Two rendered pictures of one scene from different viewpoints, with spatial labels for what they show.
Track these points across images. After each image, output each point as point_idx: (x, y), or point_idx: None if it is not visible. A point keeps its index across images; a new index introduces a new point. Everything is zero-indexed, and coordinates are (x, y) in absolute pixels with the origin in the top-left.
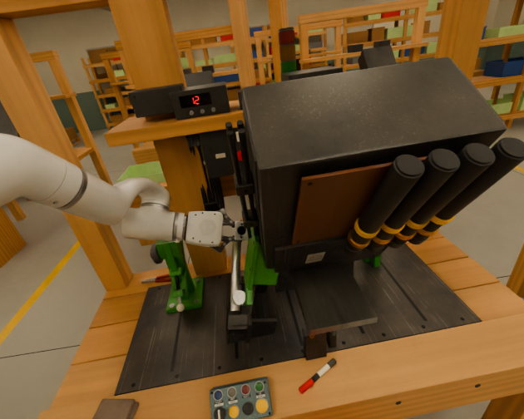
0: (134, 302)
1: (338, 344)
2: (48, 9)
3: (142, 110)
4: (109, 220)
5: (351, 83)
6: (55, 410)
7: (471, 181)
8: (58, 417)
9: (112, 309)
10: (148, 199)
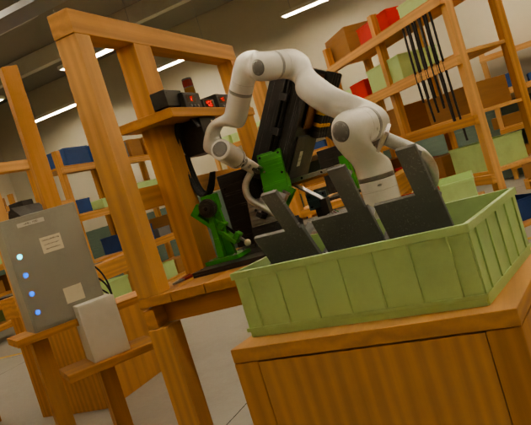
0: (198, 279)
1: None
2: (105, 40)
3: (169, 101)
4: (246, 119)
5: None
6: None
7: (337, 82)
8: None
9: (193, 283)
10: (218, 138)
